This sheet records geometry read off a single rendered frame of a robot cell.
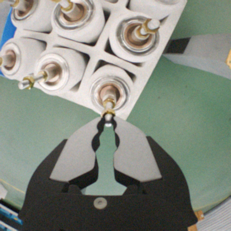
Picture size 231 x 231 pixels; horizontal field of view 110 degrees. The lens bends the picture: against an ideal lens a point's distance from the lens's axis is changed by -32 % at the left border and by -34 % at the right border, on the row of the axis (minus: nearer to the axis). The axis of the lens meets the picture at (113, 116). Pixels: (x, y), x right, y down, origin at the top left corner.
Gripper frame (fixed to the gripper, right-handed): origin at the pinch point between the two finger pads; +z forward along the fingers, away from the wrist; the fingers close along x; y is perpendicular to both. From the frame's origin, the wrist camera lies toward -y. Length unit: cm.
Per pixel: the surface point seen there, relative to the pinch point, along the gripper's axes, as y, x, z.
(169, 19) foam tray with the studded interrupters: -15.9, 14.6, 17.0
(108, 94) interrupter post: -0.4, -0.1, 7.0
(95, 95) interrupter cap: 0.4, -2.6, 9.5
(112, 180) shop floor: 70, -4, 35
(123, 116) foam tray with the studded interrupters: 9.2, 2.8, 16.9
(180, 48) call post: -9.4, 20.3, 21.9
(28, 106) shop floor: 11, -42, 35
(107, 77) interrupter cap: -2.6, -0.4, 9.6
